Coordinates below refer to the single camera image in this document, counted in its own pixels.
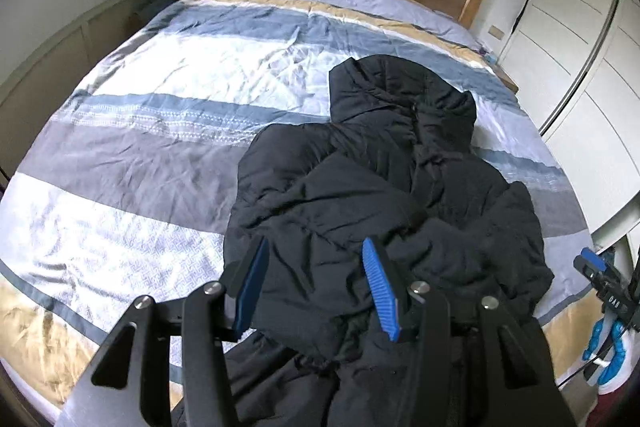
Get beige low wall cabinet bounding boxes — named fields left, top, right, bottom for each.
left=1, top=0, right=143, bottom=176

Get black puffer down coat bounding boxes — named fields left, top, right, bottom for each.
left=171, top=53, right=556, bottom=427

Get striped duvet cover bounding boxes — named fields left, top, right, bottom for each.
left=1, top=0, right=597, bottom=416

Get items on nightstand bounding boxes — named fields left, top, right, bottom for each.
left=480, top=48, right=498, bottom=64

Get wooden nightstand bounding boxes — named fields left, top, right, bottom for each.
left=492, top=65, right=518, bottom=94

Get white sliding wardrobe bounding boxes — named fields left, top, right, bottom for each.
left=499, top=0, right=639, bottom=251

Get wall switch plate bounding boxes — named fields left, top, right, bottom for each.
left=488, top=25, right=504, bottom=40

